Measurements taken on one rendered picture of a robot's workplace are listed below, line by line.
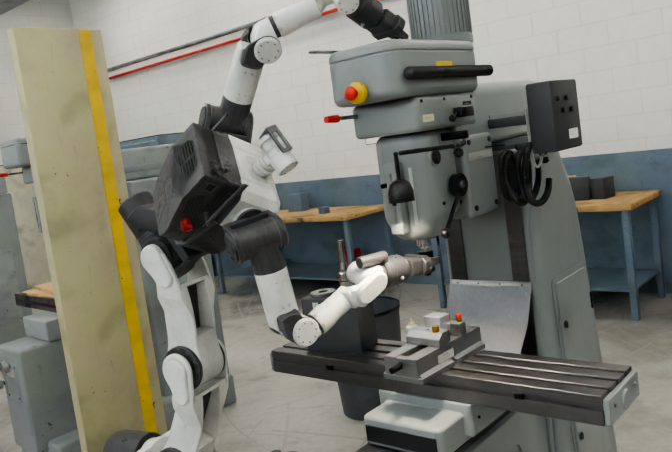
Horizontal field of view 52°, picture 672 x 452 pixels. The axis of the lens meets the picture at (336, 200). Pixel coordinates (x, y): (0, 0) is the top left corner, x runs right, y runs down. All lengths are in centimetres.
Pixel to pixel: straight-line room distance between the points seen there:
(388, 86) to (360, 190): 582
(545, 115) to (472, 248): 61
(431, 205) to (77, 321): 187
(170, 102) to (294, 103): 238
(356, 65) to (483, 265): 92
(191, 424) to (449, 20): 149
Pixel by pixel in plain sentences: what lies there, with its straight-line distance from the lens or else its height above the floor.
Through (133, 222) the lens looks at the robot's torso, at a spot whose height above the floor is 148.
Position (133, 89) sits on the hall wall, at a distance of 1075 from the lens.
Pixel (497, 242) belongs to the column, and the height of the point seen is 121.
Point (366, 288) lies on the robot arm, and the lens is 197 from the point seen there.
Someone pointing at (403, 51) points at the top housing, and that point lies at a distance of 194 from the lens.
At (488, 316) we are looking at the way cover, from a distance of 249.
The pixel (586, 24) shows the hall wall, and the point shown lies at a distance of 639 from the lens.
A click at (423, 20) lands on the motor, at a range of 229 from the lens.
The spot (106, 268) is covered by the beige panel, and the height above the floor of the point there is 120.
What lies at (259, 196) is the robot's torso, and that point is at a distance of 191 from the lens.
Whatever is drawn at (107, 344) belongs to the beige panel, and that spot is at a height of 85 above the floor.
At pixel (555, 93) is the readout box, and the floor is 169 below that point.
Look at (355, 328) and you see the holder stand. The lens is 238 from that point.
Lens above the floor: 164
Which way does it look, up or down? 5 degrees down
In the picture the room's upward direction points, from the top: 8 degrees counter-clockwise
